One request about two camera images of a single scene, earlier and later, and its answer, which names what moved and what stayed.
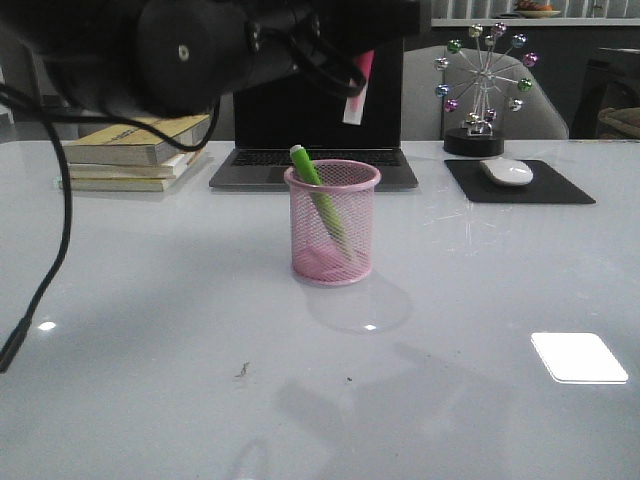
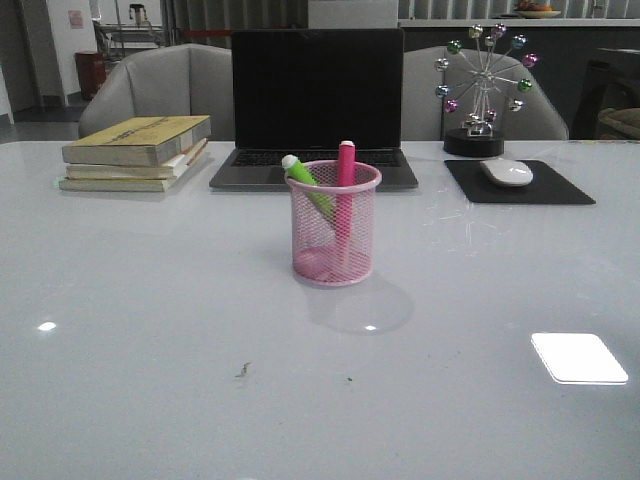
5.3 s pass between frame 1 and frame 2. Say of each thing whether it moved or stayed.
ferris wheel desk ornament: stayed
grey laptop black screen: stayed
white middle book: stayed
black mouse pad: stayed
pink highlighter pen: moved
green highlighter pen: moved
